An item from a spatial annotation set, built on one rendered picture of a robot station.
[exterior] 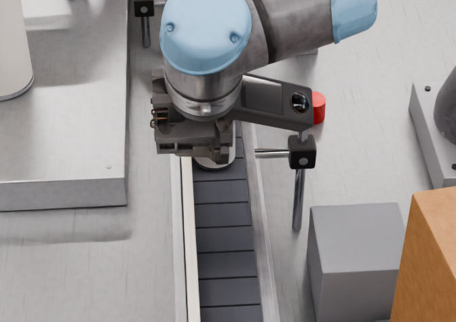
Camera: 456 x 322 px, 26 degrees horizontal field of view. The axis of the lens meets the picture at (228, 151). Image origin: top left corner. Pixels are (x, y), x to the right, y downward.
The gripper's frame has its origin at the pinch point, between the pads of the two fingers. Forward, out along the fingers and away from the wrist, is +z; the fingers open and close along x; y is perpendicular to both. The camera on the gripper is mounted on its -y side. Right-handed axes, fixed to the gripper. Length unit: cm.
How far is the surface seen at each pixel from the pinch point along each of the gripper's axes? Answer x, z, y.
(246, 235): 10.9, 0.0, -2.4
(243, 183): 3.5, 4.2, -2.7
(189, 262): 14.9, -6.4, 4.2
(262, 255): 15.8, -12.3, -3.2
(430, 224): 17.8, -31.6, -15.5
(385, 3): -32, 31, -29
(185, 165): 2.0, 1.1, 4.1
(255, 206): 9.8, -8.8, -3.0
